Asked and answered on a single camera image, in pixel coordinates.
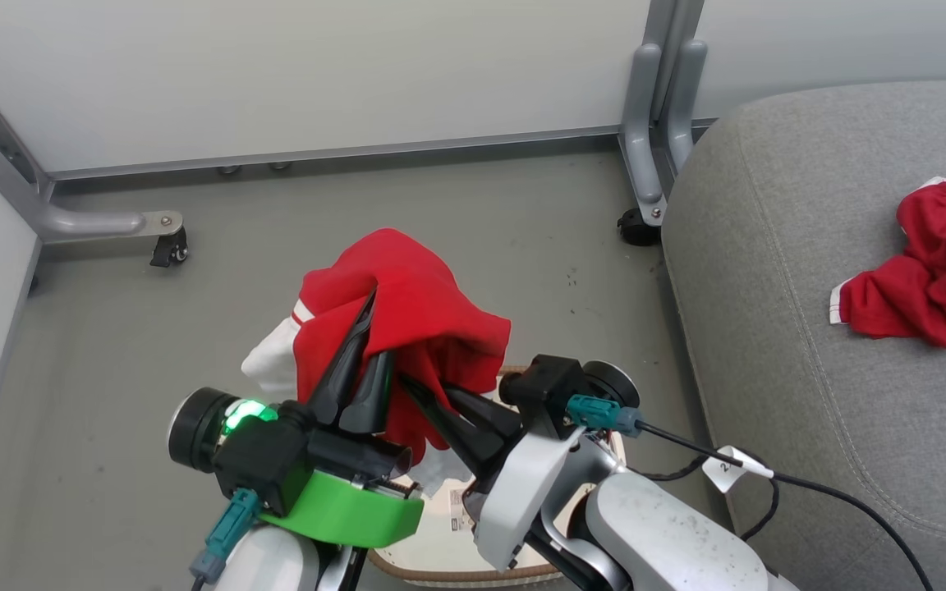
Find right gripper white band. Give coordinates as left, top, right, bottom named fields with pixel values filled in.
left=399, top=375, right=589, bottom=573

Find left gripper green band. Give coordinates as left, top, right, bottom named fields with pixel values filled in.
left=259, top=287, right=425, bottom=548

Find red and white jersey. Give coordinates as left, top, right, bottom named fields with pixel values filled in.
left=241, top=228, right=513, bottom=465

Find red shorts with white trim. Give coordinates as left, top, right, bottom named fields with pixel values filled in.
left=829, top=175, right=946, bottom=349

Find grey fabric sofa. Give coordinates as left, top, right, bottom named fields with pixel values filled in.
left=660, top=78, right=946, bottom=591

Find white perforated laundry basket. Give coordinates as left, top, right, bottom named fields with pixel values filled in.
left=366, top=366, right=630, bottom=589

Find black caster wheel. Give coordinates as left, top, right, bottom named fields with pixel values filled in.
left=149, top=227, right=190, bottom=268
left=617, top=207, right=663, bottom=247

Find grey partition foot with bolt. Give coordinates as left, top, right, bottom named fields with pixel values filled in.
left=0, top=49, right=185, bottom=244

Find teal right camera connector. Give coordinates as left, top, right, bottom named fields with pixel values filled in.
left=566, top=395, right=644, bottom=438

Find teal camera connector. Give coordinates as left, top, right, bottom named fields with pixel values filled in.
left=189, top=489, right=262, bottom=584
left=566, top=395, right=644, bottom=438

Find teal left camera connector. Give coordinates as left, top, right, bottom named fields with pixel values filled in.
left=189, top=489, right=262, bottom=584

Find grey partition bottom rail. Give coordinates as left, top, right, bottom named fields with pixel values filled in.
left=46, top=117, right=716, bottom=181

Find white cable label tag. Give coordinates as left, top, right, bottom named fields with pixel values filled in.
left=701, top=446, right=774, bottom=494

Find thin black looped cable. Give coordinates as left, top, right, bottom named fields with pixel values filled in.
left=641, top=454, right=781, bottom=543

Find grey partition post double foot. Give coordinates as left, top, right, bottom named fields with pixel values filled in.
left=619, top=0, right=709, bottom=227

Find black right camera cable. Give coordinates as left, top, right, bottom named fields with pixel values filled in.
left=637, top=421, right=935, bottom=591

